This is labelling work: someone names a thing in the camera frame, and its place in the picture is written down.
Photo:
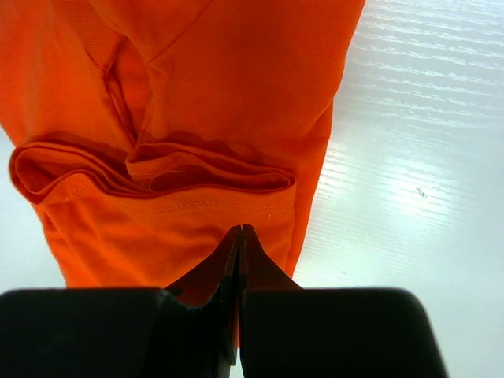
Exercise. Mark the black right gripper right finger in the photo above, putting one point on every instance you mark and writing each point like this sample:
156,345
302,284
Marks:
291,331

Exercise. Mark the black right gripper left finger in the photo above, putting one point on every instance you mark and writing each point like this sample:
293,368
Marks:
187,329

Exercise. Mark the orange t shirt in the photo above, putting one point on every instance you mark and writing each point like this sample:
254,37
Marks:
144,130

